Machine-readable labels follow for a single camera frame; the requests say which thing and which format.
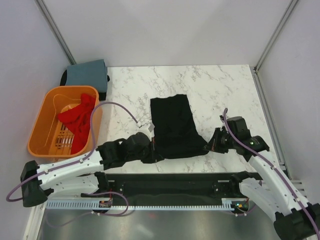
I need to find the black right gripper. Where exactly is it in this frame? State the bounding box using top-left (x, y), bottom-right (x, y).
top-left (204, 127), bottom-right (238, 154)

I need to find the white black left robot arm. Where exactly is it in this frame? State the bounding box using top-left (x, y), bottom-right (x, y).
top-left (20, 132), bottom-right (164, 208)

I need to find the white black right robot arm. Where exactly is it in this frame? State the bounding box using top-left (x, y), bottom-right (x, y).
top-left (206, 127), bottom-right (320, 240)

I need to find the aluminium base extrusion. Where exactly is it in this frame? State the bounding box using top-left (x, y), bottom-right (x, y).
top-left (34, 178), bottom-right (307, 201)

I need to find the red t shirt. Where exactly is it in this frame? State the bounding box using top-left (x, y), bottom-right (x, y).
top-left (57, 93), bottom-right (96, 155)

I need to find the orange plastic basket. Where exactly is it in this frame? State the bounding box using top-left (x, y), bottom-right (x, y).
top-left (27, 85), bottom-right (100, 159)

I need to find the folded grey blue t shirt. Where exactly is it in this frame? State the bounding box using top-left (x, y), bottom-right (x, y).
top-left (65, 59), bottom-right (108, 93)

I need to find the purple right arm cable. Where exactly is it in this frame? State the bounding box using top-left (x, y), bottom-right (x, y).
top-left (223, 107), bottom-right (320, 240)

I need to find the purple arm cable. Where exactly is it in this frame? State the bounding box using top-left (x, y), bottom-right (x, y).
top-left (223, 107), bottom-right (320, 240)
top-left (6, 101), bottom-right (142, 228)

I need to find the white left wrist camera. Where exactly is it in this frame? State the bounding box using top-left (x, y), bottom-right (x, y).
top-left (137, 122), bottom-right (155, 139)

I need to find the black mounting rail plate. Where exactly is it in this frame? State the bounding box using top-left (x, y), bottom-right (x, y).
top-left (81, 172), bottom-right (266, 207)

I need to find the white slotted cable duct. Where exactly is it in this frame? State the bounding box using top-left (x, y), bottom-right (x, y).
top-left (46, 198), bottom-right (240, 211)

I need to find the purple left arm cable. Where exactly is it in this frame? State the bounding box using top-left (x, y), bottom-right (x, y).
top-left (6, 101), bottom-right (142, 228)

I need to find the aluminium frame post left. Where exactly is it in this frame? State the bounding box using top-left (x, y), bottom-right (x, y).
top-left (34, 0), bottom-right (77, 65)

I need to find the aluminium frame post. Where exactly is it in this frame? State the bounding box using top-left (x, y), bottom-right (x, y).
top-left (34, 0), bottom-right (77, 65)
top-left (253, 0), bottom-right (300, 74)

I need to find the aluminium frame post right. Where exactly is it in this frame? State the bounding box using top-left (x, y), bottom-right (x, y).
top-left (253, 0), bottom-right (300, 74)

